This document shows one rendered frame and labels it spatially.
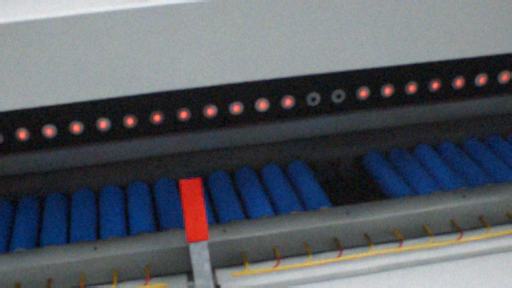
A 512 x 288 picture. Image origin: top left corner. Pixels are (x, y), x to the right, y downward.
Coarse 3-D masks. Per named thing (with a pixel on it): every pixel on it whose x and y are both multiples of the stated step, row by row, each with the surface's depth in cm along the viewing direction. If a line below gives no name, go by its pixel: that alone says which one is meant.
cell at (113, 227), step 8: (104, 192) 44; (112, 192) 44; (120, 192) 45; (104, 200) 43; (112, 200) 43; (120, 200) 44; (104, 208) 43; (112, 208) 42; (120, 208) 43; (104, 216) 42; (112, 216) 41; (120, 216) 42; (104, 224) 41; (112, 224) 41; (120, 224) 41; (104, 232) 40; (112, 232) 40; (120, 232) 40
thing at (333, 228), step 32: (448, 192) 41; (480, 192) 40; (224, 224) 39; (256, 224) 39; (288, 224) 39; (320, 224) 39; (352, 224) 39; (384, 224) 39; (416, 224) 40; (448, 224) 40; (480, 224) 40; (0, 256) 38; (32, 256) 38; (64, 256) 37; (96, 256) 37; (128, 256) 38; (160, 256) 38; (224, 256) 39; (256, 256) 39; (352, 256) 38
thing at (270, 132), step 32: (480, 96) 49; (224, 128) 47; (256, 128) 47; (288, 128) 48; (320, 128) 48; (352, 128) 49; (0, 160) 46; (32, 160) 46; (64, 160) 46; (96, 160) 47; (288, 256) 40; (320, 256) 40; (384, 256) 39; (480, 256) 38
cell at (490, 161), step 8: (464, 144) 47; (472, 144) 47; (480, 144) 47; (472, 152) 46; (480, 152) 46; (488, 152) 45; (480, 160) 45; (488, 160) 45; (496, 160) 44; (488, 168) 44; (496, 168) 44; (504, 168) 43; (496, 176) 43; (504, 176) 43
